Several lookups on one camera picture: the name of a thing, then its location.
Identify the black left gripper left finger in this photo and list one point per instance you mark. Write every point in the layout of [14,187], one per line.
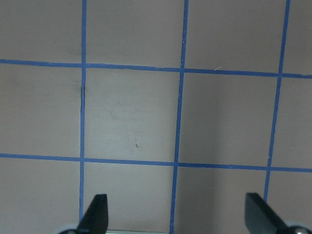
[95,219]

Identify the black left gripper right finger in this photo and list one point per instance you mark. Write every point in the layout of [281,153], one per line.
[260,218]

